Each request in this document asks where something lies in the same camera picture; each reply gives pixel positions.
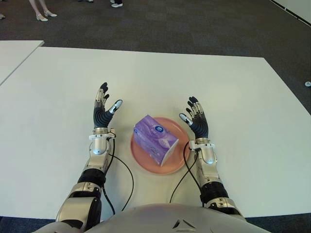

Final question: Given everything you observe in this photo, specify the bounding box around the white table with dark edge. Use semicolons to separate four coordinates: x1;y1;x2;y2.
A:
269;0;311;25

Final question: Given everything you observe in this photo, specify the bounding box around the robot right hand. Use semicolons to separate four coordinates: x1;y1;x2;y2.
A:
179;96;210;139

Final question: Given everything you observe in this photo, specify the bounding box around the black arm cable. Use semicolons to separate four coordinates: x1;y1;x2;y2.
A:
103;137;135;216
169;142;204;203

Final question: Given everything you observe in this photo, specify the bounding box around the person in white heels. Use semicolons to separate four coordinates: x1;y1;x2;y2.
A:
29;0;58;22

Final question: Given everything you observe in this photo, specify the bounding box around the pink round plate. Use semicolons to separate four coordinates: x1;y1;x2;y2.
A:
130;117;190;175

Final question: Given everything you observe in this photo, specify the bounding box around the purple tissue paper pack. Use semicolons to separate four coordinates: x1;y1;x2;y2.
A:
133;115;180;167

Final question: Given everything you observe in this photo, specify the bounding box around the white side table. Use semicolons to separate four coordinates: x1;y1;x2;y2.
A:
0;40;45;85

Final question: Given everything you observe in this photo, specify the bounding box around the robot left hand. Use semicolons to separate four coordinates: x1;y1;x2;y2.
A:
93;82;123;129

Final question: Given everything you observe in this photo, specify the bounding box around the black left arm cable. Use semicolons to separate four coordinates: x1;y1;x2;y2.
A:
103;137;135;216

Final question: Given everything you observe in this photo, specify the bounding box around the silver robot torso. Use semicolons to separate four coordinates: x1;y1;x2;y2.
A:
38;203;263;233

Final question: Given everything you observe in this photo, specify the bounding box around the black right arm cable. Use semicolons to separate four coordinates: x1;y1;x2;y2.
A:
169;142;204;203

